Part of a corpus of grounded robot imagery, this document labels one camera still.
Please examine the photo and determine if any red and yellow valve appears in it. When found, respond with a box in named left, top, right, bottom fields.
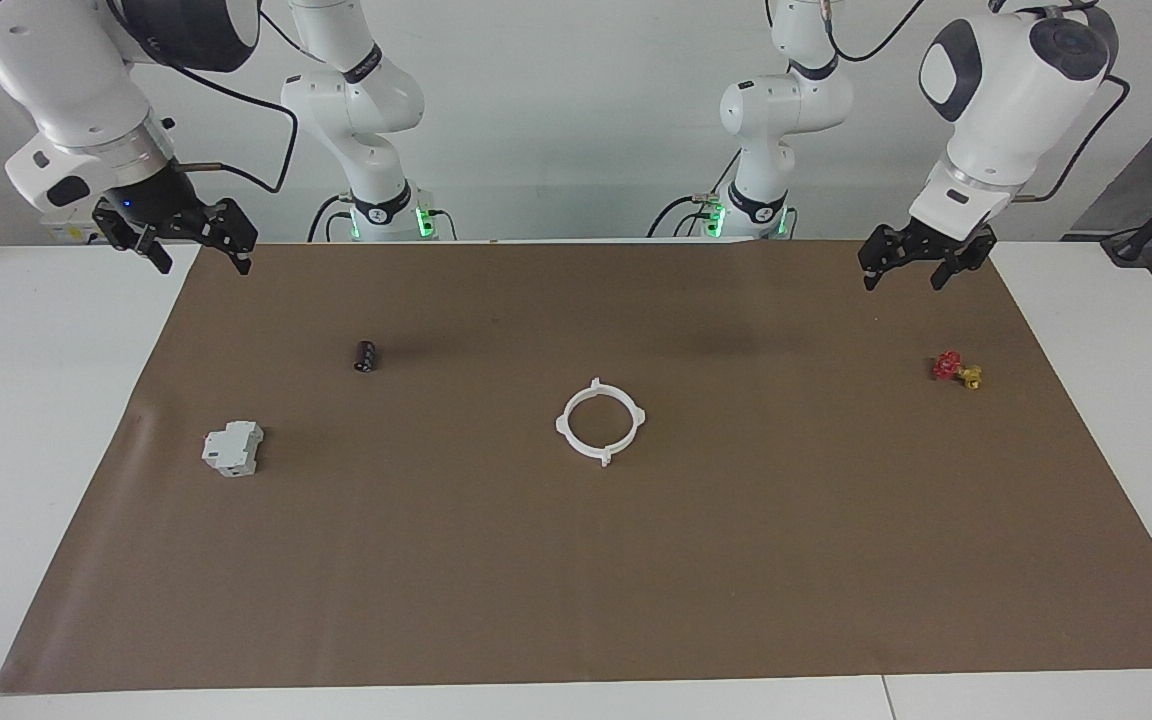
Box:
left=931, top=350, right=984, bottom=390

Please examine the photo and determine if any brown table mat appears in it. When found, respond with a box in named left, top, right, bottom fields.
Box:
left=0, top=240, right=1152, bottom=694

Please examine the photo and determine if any grey circuit breaker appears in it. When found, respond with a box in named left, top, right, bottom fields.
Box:
left=201, top=420, right=265, bottom=478

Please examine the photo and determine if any white power strip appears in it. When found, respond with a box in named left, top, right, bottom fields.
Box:
left=41, top=213, right=109, bottom=245

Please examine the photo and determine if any white half-ring pipe clamp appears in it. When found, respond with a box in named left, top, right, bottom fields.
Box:
left=591, top=378, right=649, bottom=468
left=554, top=378, right=612, bottom=468

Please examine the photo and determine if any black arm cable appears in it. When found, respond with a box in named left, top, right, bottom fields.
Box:
left=126, top=10, right=299, bottom=196
left=821, top=0, right=1133, bottom=203

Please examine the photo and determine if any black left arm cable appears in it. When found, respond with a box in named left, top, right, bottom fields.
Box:
left=821, top=0, right=1133, bottom=203

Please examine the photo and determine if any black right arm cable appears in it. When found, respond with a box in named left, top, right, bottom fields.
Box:
left=126, top=10, right=299, bottom=196

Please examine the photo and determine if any black base cable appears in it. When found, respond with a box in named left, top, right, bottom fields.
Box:
left=646, top=150, right=739, bottom=241
left=306, top=193, right=355, bottom=243

